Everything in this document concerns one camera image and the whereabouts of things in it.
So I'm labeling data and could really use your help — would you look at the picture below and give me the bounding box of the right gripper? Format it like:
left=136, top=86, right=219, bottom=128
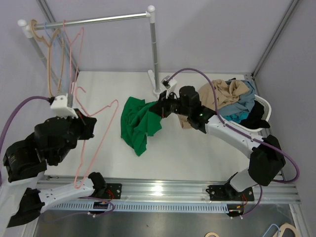
left=150, top=89, right=191, bottom=119

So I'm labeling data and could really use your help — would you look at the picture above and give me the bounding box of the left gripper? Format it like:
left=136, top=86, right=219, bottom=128
left=55, top=108, right=98, bottom=163

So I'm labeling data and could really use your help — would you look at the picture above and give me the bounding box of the green t shirt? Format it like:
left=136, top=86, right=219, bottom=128
left=120, top=97, right=162, bottom=156

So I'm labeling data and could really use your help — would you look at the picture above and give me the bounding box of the pink wire hanger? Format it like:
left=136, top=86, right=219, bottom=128
left=73, top=86, right=119, bottom=190
left=63, top=20, right=85, bottom=94

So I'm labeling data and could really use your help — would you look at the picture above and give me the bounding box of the beige t shirt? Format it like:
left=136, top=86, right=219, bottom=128
left=178, top=79, right=249, bottom=130

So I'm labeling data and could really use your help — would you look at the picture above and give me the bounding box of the teal t shirt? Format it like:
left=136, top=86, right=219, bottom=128
left=225, top=112, right=249, bottom=123

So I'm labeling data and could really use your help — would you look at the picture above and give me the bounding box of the grey blue t shirt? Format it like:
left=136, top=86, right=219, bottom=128
left=218, top=79, right=255, bottom=117

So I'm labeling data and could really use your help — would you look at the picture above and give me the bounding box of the light blue wire hanger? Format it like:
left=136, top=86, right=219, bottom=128
left=43, top=22, right=65, bottom=84

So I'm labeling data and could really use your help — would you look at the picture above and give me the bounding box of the beige wooden hanger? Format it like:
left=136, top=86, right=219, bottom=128
left=29, top=19, right=65, bottom=97

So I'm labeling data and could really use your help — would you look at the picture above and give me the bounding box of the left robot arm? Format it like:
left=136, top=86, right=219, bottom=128
left=0, top=109, right=107, bottom=232

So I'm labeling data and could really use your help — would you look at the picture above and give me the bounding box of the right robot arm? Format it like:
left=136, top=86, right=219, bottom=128
left=150, top=86, right=285, bottom=200

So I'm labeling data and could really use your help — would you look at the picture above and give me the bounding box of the spare blue hanger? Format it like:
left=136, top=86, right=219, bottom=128
left=262, top=224, right=280, bottom=237

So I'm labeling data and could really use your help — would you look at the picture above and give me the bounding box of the spare beige hanger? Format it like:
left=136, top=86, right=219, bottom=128
left=276, top=222, right=301, bottom=237

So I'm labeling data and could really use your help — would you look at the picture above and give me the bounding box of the black garment in basket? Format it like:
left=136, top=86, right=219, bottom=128
left=239, top=101, right=270, bottom=129

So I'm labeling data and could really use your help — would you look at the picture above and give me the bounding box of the white plastic laundry basket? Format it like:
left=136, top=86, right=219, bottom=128
left=234, top=95, right=272, bottom=132

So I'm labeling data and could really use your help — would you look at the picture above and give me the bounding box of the white metal clothes rack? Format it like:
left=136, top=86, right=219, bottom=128
left=18, top=5, right=162, bottom=95

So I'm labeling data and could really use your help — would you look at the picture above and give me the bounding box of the tape roll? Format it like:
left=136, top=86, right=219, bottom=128
left=204, top=232, right=219, bottom=237

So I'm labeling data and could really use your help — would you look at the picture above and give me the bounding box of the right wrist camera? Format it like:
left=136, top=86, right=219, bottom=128
left=161, top=76, right=177, bottom=98

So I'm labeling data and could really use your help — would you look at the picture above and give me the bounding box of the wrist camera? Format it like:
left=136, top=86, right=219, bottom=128
left=161, top=76, right=177, bottom=98
left=50, top=93, right=78, bottom=119

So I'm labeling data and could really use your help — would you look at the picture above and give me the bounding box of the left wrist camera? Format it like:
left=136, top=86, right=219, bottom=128
left=50, top=93, right=78, bottom=119

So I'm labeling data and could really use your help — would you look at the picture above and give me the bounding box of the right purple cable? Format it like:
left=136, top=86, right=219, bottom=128
left=161, top=68, right=301, bottom=219

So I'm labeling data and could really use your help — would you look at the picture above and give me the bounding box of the purple cable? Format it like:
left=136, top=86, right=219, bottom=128
left=161, top=68, right=301, bottom=219
left=0, top=96, right=116, bottom=219

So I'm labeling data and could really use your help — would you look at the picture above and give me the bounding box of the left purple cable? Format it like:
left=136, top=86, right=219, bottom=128
left=0, top=96, right=116, bottom=219

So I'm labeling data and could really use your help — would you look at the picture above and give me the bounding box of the slotted cable duct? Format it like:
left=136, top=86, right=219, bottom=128
left=50, top=200, right=241, bottom=213

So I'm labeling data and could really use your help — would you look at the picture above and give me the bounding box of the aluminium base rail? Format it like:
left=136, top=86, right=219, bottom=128
left=105, top=178, right=301, bottom=204

